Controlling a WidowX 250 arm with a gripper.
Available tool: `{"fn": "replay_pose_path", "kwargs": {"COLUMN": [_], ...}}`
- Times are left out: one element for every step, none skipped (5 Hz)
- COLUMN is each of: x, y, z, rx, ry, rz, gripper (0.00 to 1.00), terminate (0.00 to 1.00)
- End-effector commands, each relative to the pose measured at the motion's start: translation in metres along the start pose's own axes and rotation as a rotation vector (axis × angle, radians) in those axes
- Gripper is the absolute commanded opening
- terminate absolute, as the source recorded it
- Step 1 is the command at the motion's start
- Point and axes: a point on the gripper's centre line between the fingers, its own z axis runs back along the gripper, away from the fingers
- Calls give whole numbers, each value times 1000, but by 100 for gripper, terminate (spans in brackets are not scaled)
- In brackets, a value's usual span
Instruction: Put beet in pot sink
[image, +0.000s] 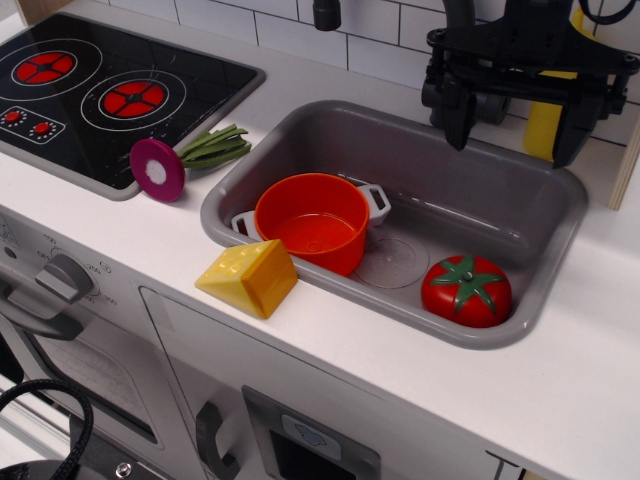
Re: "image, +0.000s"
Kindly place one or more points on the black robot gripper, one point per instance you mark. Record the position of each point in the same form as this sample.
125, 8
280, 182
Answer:
532, 52

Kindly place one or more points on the purple toy beet with leaves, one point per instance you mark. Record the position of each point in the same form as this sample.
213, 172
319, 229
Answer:
160, 171

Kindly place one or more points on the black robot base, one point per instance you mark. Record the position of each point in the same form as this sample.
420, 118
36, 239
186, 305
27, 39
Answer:
89, 458

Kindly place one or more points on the grey plastic sink basin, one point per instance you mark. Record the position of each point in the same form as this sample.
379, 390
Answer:
511, 209

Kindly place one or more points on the yellow squeeze bottle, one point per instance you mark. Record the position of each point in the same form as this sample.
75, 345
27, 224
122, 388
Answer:
543, 120

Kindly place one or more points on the black toy faucet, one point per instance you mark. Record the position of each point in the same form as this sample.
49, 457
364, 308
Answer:
491, 109

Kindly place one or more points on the wooden side panel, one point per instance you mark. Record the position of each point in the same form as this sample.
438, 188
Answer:
626, 169

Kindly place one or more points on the red toy tomato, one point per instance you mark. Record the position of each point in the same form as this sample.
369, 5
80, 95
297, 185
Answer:
468, 290

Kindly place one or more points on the yellow toy cheese wedge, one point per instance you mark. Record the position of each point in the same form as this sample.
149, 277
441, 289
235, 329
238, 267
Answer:
254, 278

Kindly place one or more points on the grey dishwasher control panel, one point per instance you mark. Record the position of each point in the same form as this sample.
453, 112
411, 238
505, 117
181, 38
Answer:
295, 446

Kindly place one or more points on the black toy stove top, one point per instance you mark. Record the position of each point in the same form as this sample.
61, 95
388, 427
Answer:
76, 95

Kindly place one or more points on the grey oven knob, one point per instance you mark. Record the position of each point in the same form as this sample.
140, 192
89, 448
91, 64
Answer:
65, 278

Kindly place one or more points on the orange toy pot grey handles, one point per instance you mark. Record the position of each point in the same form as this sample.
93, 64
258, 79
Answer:
320, 218

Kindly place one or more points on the dark grey cabinet door handle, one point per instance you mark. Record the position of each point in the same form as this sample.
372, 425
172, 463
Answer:
208, 423

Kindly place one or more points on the grey oven door handle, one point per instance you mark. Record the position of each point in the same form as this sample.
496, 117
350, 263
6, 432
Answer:
59, 327

